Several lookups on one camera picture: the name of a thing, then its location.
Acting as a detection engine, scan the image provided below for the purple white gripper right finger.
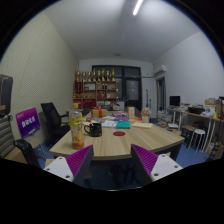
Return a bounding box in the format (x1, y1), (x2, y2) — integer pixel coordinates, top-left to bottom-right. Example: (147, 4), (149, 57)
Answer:
(131, 144), (182, 186)

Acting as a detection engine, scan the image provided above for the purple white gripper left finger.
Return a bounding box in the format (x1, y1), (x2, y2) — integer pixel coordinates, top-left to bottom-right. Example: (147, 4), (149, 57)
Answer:
(44, 145), (94, 185)

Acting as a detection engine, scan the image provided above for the yellow paper pad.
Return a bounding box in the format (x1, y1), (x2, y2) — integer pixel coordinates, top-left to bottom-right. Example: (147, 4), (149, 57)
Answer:
(131, 122), (153, 129)

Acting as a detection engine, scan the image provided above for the black office chair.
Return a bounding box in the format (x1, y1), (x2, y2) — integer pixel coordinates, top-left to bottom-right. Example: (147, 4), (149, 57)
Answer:
(41, 102), (70, 143)

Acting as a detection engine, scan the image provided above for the black chair near left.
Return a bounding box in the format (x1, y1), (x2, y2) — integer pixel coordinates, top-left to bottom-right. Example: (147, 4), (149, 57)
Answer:
(14, 139), (40, 167)

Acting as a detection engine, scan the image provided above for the black mug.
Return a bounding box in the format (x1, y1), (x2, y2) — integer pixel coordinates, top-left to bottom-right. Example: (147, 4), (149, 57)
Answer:
(84, 123), (102, 137)

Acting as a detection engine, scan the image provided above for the red round coaster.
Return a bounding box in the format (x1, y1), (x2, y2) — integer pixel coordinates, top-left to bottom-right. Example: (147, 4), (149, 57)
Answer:
(113, 131), (126, 136)

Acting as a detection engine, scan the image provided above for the clear plastic juice bottle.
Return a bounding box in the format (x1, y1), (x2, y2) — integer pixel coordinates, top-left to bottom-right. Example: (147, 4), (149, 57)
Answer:
(69, 103), (84, 150)

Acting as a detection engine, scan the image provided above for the teal book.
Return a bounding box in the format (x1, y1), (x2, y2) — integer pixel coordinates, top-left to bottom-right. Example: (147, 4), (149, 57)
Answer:
(116, 121), (130, 129)

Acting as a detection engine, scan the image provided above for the flower pot with pink flowers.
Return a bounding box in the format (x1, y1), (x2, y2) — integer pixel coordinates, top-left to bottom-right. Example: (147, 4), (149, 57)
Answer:
(141, 107), (152, 123)

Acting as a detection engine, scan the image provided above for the white open booklet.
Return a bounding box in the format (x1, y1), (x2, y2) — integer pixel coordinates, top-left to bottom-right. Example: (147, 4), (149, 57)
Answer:
(102, 120), (118, 128)

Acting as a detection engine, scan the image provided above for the yellow gift box red ribbon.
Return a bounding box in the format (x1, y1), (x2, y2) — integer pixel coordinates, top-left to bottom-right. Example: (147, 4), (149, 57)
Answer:
(91, 106), (108, 118)

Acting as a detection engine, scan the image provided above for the cardboard box on table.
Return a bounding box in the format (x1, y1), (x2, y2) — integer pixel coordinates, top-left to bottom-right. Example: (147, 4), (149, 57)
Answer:
(128, 107), (135, 118)

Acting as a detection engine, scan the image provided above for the wooden side desk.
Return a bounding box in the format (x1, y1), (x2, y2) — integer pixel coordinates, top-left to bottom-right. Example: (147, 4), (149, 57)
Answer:
(168, 109), (224, 154)

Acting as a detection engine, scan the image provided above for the white round stool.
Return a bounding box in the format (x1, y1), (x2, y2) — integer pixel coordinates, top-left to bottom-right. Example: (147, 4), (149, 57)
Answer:
(189, 129), (206, 149)

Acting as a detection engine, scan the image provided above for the purple sign board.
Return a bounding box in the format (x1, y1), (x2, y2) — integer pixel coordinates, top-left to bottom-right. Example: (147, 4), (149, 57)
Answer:
(16, 107), (40, 138)

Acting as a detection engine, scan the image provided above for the black computer monitor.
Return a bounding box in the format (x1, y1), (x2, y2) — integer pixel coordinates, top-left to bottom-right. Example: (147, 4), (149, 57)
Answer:
(170, 96), (180, 106)

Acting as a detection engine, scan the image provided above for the wooden shelf with trophies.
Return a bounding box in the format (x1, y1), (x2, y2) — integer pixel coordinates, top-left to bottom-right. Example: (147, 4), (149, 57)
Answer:
(73, 68), (117, 109)

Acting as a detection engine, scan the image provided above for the dark window door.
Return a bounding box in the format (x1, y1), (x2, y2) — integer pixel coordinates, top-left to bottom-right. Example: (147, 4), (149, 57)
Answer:
(92, 65), (142, 110)

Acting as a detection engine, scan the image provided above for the white air conditioner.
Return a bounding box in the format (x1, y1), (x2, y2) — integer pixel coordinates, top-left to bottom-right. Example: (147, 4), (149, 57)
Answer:
(153, 65), (167, 76)

